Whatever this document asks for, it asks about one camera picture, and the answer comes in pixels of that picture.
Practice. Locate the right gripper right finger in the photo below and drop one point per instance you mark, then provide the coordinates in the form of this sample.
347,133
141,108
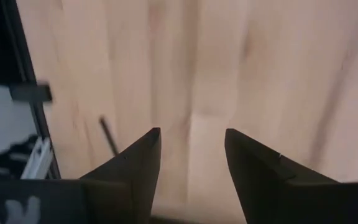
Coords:
291,196

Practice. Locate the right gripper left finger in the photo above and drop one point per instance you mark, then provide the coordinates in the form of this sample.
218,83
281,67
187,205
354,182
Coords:
110,193

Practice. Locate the black paintbrush silver ferrule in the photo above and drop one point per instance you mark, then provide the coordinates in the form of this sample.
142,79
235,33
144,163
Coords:
109,137

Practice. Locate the black table clamp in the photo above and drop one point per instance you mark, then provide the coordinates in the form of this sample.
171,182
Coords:
31,92

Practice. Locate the silver aluminium bracket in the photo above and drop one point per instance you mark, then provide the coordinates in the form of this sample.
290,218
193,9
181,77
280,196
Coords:
39,160

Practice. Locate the black aluminium rig frame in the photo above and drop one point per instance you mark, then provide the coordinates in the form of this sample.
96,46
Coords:
26,62

